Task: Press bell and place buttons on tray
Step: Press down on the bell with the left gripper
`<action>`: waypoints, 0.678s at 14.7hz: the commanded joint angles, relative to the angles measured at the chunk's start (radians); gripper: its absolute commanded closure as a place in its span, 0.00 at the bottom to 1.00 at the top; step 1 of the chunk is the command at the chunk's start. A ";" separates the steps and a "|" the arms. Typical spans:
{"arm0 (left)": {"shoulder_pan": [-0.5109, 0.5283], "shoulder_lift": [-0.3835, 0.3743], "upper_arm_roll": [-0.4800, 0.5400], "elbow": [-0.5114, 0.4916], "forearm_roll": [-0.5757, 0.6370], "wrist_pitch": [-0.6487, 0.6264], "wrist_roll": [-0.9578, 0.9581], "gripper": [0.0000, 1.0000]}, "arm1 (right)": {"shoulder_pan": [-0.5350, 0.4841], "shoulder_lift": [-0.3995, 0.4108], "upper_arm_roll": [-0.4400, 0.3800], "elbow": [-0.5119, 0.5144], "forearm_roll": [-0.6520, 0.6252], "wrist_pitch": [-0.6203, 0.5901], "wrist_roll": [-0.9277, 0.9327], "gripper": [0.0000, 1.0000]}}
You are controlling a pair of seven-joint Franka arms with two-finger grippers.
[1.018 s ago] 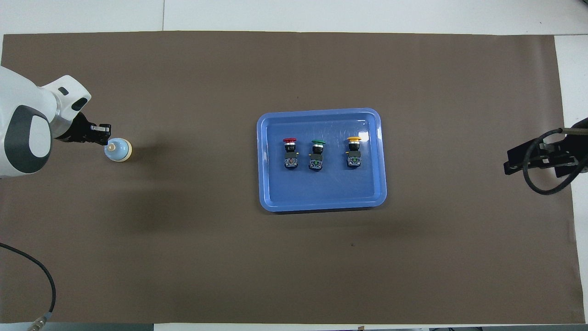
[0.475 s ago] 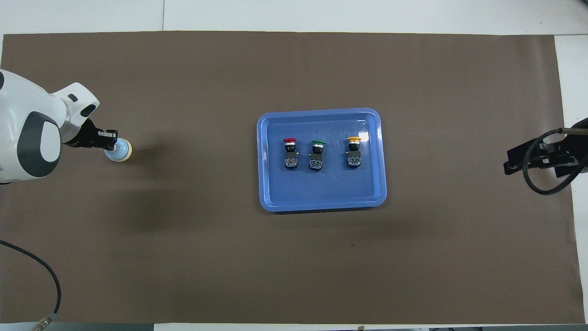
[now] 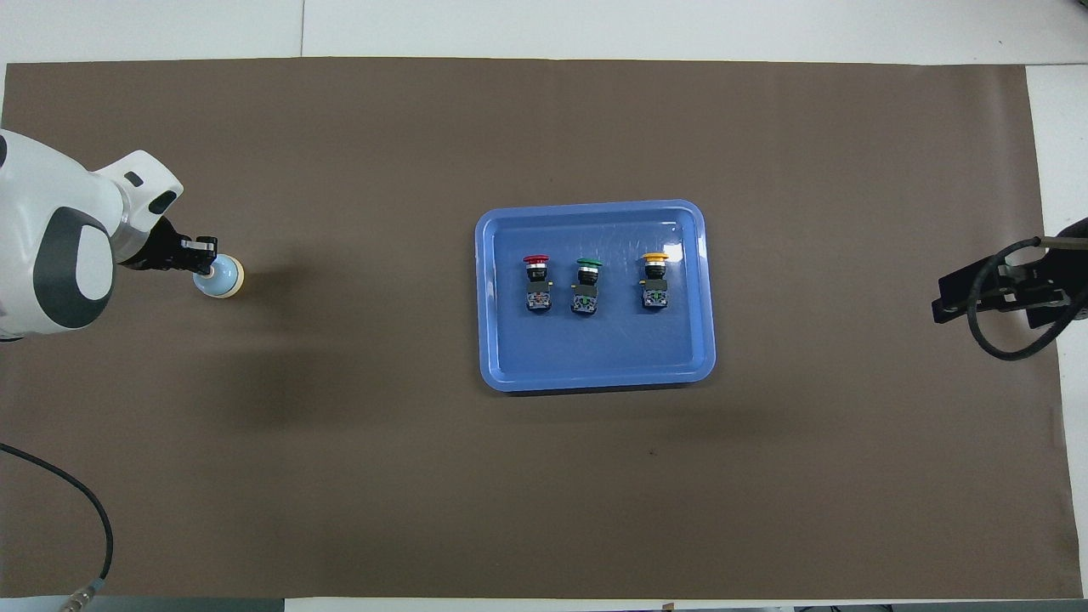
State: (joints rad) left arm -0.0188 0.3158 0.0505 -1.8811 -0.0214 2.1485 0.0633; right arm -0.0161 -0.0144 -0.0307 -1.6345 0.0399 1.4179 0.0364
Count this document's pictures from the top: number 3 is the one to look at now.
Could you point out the green push button switch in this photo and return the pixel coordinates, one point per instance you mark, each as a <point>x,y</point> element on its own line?
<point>585,299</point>

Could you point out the red push button switch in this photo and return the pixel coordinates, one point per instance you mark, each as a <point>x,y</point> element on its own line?
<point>537,297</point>

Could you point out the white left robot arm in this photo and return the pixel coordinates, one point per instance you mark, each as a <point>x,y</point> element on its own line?
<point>51,229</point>

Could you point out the brown table mat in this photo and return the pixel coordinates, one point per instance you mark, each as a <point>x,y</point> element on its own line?
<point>340,467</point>

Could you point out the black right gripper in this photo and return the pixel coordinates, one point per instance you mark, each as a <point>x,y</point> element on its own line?
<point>1020,276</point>

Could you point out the light blue desk bell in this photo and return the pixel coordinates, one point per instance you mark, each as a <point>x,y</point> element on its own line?
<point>229,279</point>

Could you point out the yellow push button switch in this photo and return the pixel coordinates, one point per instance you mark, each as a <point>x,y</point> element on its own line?
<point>655,293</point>

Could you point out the blue plastic tray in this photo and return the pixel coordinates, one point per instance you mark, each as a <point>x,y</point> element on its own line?
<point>595,348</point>

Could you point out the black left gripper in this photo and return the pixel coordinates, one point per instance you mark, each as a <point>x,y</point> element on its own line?
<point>161,251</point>

